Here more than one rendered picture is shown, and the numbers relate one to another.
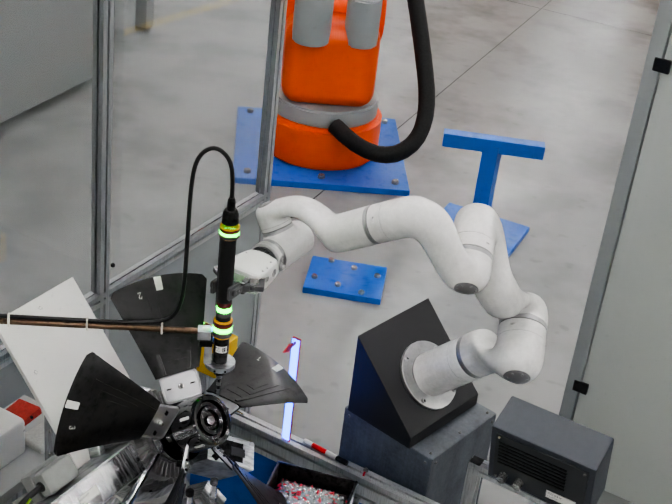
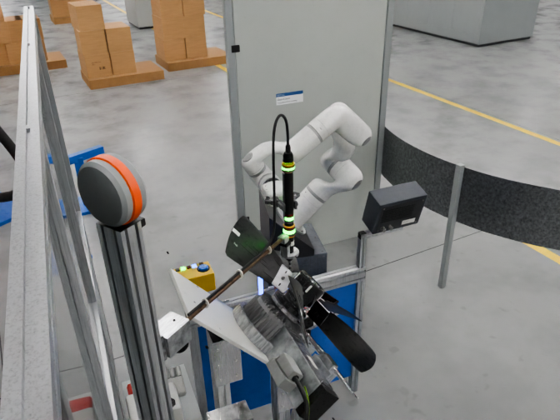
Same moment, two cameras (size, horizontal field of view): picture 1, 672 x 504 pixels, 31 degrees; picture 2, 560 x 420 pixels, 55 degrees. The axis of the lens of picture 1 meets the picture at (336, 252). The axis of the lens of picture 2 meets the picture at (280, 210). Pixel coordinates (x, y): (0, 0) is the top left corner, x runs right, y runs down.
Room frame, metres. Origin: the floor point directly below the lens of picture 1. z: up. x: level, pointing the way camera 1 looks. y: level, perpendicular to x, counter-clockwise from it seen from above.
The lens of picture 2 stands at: (1.24, 1.50, 2.40)
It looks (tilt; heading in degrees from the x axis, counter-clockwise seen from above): 29 degrees down; 311
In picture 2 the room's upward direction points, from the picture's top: 1 degrees counter-clockwise
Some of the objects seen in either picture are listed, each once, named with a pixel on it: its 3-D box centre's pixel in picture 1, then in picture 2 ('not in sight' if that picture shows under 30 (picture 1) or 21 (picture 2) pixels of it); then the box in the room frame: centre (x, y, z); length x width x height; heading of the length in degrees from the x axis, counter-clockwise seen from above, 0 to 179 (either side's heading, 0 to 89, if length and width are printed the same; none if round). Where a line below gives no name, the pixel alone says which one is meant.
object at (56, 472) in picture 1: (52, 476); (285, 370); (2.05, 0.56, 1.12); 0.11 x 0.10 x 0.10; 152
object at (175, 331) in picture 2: not in sight; (168, 335); (2.21, 0.85, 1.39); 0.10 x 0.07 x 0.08; 97
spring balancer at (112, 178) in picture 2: not in sight; (112, 190); (2.20, 0.95, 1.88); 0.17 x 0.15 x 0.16; 152
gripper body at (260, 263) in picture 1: (252, 269); (276, 192); (2.39, 0.18, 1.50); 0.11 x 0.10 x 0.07; 153
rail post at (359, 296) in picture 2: not in sight; (355, 337); (2.37, -0.40, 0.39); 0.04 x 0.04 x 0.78; 62
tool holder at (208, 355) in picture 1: (216, 347); (287, 243); (2.29, 0.24, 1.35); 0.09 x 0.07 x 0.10; 97
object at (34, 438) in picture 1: (51, 432); (172, 382); (2.50, 0.68, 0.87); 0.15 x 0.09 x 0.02; 148
